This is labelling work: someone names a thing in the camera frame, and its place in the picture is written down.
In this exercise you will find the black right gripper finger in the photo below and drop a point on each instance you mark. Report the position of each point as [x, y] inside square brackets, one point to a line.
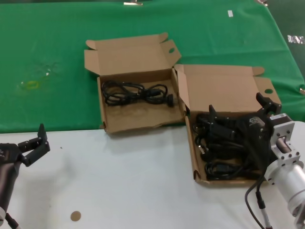
[268, 105]
[221, 126]

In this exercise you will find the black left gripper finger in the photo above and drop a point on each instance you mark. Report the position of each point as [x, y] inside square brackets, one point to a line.
[39, 149]

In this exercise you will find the black and silver right gripper body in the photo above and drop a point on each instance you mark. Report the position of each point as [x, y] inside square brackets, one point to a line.
[258, 140]

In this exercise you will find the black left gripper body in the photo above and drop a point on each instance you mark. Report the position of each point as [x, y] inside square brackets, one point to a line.
[8, 153]

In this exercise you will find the open cardboard box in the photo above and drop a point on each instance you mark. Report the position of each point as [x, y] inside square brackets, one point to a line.
[133, 117]
[226, 90]

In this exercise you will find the metal cloth clip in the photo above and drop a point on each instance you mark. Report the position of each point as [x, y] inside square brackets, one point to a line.
[302, 90]
[262, 1]
[133, 3]

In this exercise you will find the crumpled clear tape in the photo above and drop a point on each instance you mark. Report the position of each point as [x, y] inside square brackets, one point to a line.
[296, 39]

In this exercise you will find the round cardboard disc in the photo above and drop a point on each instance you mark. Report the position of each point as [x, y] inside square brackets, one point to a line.
[75, 216]

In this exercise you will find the small white label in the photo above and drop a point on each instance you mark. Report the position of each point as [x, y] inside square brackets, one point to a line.
[230, 13]

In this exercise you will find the green table cloth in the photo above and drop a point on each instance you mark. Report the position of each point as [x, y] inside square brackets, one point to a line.
[47, 35]

